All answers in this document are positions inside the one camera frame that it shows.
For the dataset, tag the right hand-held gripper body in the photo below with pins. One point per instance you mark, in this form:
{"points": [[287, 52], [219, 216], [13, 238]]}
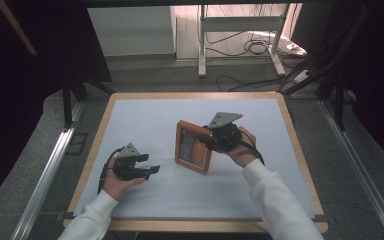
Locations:
{"points": [[226, 136]]}

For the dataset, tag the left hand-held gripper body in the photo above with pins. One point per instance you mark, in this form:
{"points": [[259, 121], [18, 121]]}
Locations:
{"points": [[126, 165]]}

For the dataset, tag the wooden photo frame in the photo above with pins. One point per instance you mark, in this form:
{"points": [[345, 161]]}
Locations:
{"points": [[193, 150]]}

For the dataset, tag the person's left hand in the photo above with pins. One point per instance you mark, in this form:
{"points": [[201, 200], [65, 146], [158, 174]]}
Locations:
{"points": [[115, 186]]}

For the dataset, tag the person's right hand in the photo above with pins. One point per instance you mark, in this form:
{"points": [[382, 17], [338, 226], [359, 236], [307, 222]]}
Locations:
{"points": [[245, 155]]}

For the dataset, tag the white table mat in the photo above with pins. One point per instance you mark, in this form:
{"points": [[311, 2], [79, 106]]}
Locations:
{"points": [[146, 120]]}

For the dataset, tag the black metal stand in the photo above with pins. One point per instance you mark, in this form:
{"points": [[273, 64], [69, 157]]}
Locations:
{"points": [[67, 103], [339, 100]]}

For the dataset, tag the white power strip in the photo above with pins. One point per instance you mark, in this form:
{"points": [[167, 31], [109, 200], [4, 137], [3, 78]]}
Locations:
{"points": [[301, 76]]}

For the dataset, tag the white cabinet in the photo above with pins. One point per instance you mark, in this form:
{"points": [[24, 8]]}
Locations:
{"points": [[130, 30]]}

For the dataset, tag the wooden bar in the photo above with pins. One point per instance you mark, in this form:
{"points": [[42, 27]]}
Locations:
{"points": [[16, 28]]}

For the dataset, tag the aluminium rail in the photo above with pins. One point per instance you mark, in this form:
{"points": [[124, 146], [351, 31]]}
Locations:
{"points": [[43, 183], [360, 170]]}

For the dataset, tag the white metal stand frame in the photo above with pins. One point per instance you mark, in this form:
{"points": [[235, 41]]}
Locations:
{"points": [[240, 24]]}

